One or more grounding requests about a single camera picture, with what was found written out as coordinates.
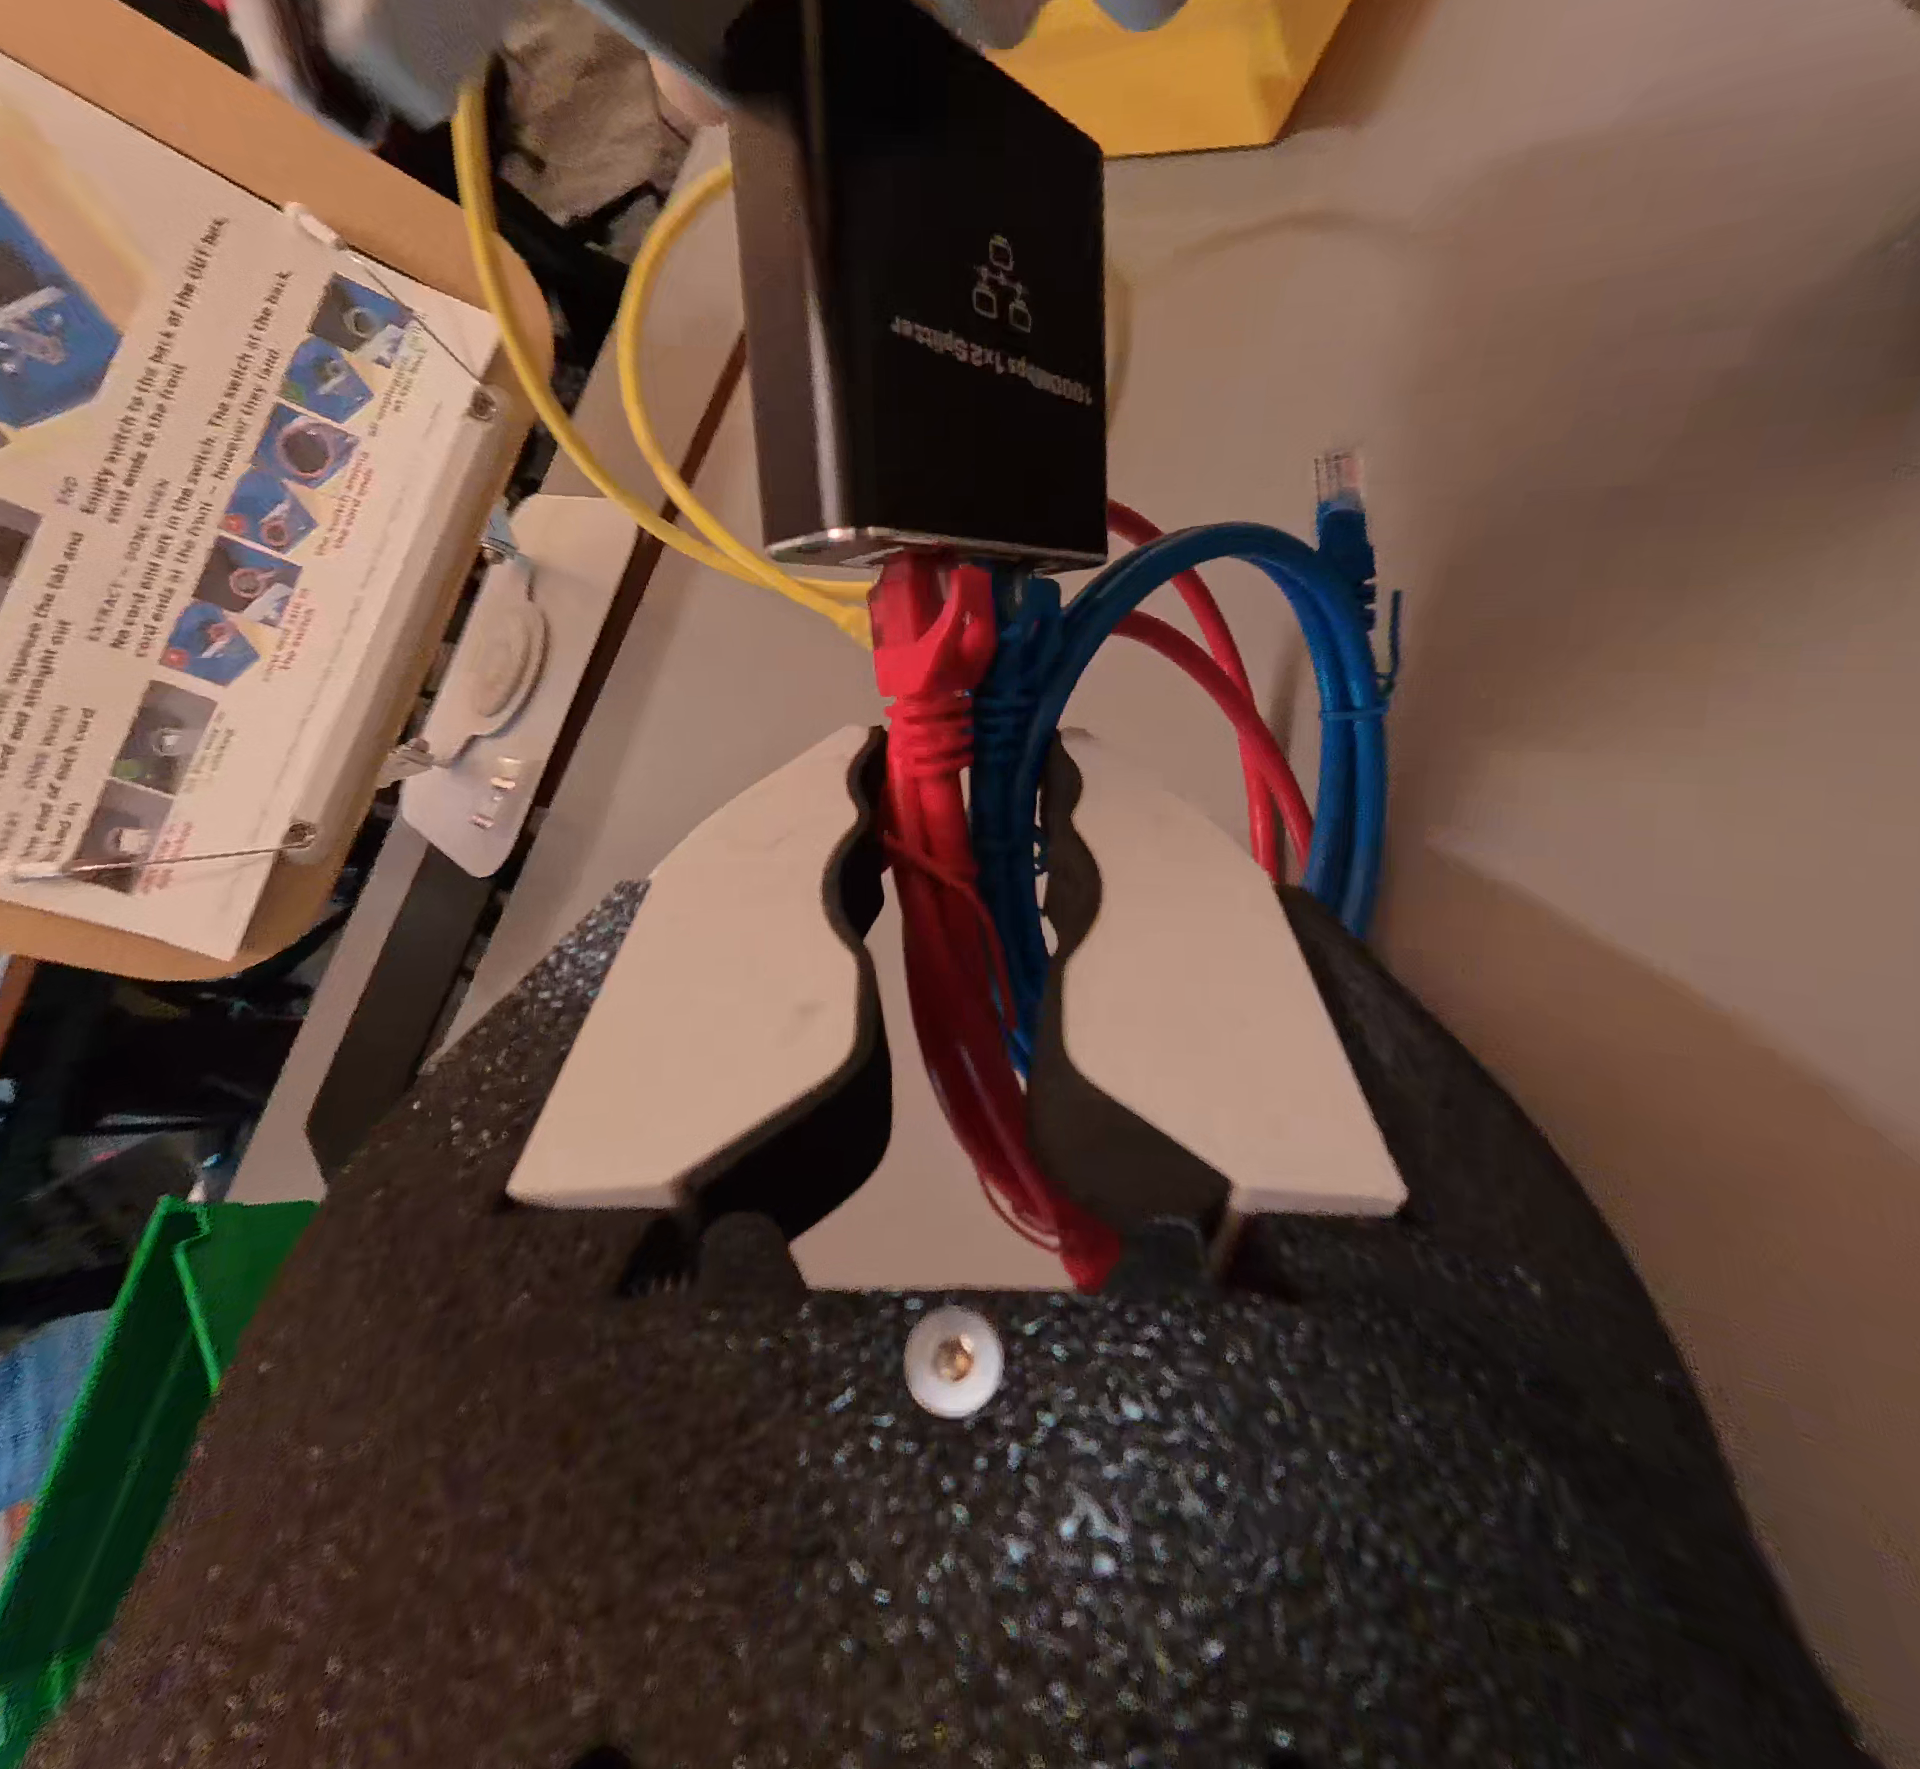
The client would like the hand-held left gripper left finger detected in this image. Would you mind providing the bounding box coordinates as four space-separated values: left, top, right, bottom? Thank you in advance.
505 726 895 1216

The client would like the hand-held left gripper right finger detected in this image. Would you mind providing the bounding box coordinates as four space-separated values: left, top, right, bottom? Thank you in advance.
1027 734 1408 1267

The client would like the yellow plastic bin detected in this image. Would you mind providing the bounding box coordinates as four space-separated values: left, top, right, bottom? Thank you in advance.
781 0 1442 150

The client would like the red cable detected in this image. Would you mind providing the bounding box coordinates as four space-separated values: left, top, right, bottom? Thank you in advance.
866 500 1318 1290

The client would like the blue ethernet cable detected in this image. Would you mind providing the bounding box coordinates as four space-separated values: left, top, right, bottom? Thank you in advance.
967 439 1404 1080

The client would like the black ethernet splitter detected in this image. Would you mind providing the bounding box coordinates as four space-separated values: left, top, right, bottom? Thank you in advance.
724 0 1113 571

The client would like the yellow cable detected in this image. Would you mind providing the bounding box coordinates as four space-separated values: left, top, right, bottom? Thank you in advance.
451 72 878 645

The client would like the green plastic bin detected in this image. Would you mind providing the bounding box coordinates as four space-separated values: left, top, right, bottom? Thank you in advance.
0 1196 324 1726

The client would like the instruction sheet on stand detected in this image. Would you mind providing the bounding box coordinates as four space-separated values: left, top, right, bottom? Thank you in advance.
0 0 557 981

